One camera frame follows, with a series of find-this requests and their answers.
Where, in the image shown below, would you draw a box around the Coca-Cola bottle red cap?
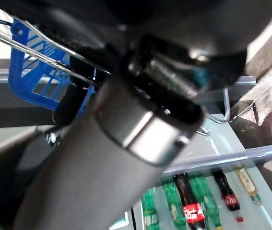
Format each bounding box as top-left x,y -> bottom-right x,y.
212,169 -> 245,223
172,172 -> 207,230

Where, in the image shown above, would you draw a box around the blue plastic shopping basket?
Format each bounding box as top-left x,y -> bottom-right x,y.
0,13 -> 112,122

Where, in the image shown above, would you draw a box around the yellow tea bottle green cap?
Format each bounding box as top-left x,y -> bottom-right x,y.
234,167 -> 263,206

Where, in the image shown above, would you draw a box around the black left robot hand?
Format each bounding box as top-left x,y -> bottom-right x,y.
0,0 -> 272,230

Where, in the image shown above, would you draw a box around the clear plastic price rail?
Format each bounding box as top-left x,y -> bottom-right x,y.
163,143 -> 272,174

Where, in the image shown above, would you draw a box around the green soda bottle yellow cap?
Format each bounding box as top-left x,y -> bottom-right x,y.
190,176 -> 223,228
162,182 -> 187,230
141,187 -> 161,230

